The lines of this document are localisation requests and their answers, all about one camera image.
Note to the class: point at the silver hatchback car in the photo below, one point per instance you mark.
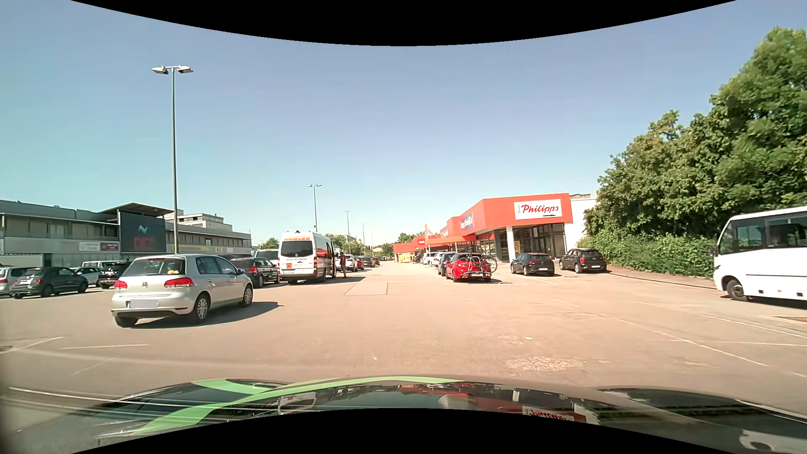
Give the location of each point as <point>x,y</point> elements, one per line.
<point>180,287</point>

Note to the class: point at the dark grey parked car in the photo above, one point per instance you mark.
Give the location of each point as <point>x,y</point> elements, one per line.
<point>49,281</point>

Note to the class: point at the green hedge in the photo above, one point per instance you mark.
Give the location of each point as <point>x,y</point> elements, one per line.
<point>655,253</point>

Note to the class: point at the red and white shop building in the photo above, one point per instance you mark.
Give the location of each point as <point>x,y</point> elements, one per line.
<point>504,220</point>

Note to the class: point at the grey asphalt car park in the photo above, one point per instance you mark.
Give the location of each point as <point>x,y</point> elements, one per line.
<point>416,321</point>

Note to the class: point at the black parked car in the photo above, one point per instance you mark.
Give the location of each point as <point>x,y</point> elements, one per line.
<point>257,270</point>

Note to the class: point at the grey office building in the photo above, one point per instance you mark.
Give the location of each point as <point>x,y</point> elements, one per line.
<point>57,233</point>

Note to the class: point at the white minibus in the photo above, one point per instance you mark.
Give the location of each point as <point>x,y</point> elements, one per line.
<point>766,255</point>

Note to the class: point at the row of parked cars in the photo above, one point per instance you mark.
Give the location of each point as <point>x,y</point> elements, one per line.
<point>362,262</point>
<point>94,272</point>
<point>436,259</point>

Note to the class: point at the dark small car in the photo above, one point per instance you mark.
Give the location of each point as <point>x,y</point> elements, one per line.
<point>583,260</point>

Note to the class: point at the person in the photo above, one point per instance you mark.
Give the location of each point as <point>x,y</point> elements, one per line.
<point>343,264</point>

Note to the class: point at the dark billboard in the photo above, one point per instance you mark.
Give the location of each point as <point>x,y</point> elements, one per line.
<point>142,233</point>

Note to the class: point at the red car with bicycle rack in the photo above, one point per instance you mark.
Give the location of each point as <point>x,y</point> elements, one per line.
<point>467,267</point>

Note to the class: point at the dark hatchback car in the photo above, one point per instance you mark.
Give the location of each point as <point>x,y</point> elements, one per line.
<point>533,263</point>

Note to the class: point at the tall double lamp post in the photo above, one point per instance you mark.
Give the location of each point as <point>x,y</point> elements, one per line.
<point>174,157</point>

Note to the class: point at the row of trees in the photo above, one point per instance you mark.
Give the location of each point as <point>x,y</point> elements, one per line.
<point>712,157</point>

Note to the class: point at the white van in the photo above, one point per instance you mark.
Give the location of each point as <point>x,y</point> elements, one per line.
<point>305,255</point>

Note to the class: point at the car's own bonnet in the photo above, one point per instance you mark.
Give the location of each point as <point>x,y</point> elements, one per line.
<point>403,397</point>

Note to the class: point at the road markings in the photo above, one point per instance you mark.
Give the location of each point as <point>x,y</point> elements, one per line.
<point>693,343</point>

